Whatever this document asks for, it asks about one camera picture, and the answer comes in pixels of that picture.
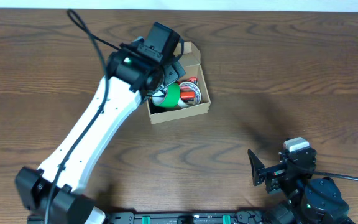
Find red utility knife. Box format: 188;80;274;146
188;77;198;85

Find cardboard box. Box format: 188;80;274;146
147;42;210;124

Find white tape roll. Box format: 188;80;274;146
177;82;202;108

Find green tape roll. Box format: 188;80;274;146
151;83;180;108

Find red stapler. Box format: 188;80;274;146
180;91;196;101

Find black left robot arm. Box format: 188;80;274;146
15;37;185;223

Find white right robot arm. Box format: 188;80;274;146
247;147;353;224

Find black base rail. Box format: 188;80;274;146
27;210;273;224

